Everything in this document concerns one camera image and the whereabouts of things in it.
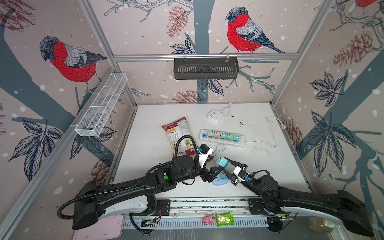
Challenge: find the blue cube power socket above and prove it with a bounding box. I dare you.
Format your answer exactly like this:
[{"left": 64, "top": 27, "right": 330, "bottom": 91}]
[{"left": 212, "top": 175, "right": 229, "bottom": 186}]

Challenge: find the pink plastic tray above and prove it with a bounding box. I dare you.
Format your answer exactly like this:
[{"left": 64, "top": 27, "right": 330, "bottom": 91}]
[{"left": 73, "top": 215, "right": 125, "bottom": 240}]

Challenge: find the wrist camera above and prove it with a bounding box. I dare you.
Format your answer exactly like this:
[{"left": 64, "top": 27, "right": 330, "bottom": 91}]
[
  {"left": 198, "top": 144, "right": 214, "bottom": 168},
  {"left": 233, "top": 166, "right": 249, "bottom": 182}
]

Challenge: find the white wire mesh shelf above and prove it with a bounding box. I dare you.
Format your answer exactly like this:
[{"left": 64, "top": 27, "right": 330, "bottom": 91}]
[{"left": 75, "top": 73, "right": 128, "bottom": 137}]

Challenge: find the glass jar with lid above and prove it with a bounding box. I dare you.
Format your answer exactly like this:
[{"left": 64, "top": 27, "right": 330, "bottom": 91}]
[{"left": 308, "top": 217, "right": 336, "bottom": 233}]

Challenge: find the green plug adapter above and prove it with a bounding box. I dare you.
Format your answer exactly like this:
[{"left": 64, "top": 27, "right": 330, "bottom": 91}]
[
  {"left": 208, "top": 130, "right": 215, "bottom": 138},
  {"left": 227, "top": 134, "right": 235, "bottom": 141}
]

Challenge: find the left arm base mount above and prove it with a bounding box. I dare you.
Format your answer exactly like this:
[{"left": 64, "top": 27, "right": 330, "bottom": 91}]
[{"left": 142, "top": 200, "right": 171, "bottom": 216}]

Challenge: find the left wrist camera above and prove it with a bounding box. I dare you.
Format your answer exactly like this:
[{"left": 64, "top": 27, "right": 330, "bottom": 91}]
[{"left": 198, "top": 144, "right": 214, "bottom": 168}]

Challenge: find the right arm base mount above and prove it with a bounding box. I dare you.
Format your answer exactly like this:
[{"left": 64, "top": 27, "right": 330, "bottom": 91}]
[{"left": 248, "top": 199, "right": 276, "bottom": 216}]

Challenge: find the green snack packet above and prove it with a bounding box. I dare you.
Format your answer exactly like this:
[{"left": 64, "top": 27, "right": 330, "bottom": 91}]
[{"left": 215, "top": 212, "right": 235, "bottom": 227}]

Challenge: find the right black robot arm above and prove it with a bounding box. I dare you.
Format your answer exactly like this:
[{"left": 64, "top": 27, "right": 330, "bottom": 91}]
[{"left": 217, "top": 157, "right": 375, "bottom": 237}]

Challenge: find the black hanging wire basket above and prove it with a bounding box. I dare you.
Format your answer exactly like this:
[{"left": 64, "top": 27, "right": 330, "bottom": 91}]
[{"left": 174, "top": 58, "right": 239, "bottom": 80}]

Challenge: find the white coiled cable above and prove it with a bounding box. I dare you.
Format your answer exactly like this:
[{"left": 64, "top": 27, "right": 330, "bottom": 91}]
[{"left": 213, "top": 142, "right": 228, "bottom": 160}]

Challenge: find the white colourful power strip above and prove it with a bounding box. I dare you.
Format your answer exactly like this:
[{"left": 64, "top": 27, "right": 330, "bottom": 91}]
[{"left": 199, "top": 129, "right": 245, "bottom": 148}]

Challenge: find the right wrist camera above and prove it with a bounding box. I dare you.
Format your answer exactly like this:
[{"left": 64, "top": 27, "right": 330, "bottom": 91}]
[{"left": 233, "top": 166, "right": 249, "bottom": 182}]

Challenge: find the red white snack bag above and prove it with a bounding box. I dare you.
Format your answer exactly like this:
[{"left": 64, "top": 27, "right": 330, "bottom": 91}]
[{"left": 162, "top": 117, "right": 196, "bottom": 157}]

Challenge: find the small white power strip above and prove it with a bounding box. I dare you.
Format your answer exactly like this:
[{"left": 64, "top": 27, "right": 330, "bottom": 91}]
[{"left": 207, "top": 110, "right": 224, "bottom": 124}]

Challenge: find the white power strip cord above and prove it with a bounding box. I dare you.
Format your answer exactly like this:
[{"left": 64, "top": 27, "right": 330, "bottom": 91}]
[{"left": 244, "top": 116, "right": 287, "bottom": 148}]

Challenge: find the pink pig toy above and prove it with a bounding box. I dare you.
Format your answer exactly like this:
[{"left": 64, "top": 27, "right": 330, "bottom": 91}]
[{"left": 203, "top": 214, "right": 217, "bottom": 226}]

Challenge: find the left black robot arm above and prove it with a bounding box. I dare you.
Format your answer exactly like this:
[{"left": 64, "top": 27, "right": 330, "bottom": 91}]
[{"left": 57, "top": 144, "right": 223, "bottom": 230}]

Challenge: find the teal plug adapter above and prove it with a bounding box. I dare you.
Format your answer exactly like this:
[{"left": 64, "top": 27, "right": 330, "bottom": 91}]
[
  {"left": 221, "top": 132, "right": 228, "bottom": 140},
  {"left": 217, "top": 157, "right": 229, "bottom": 168},
  {"left": 233, "top": 135, "right": 241, "bottom": 142},
  {"left": 219, "top": 172, "right": 228, "bottom": 180}
]

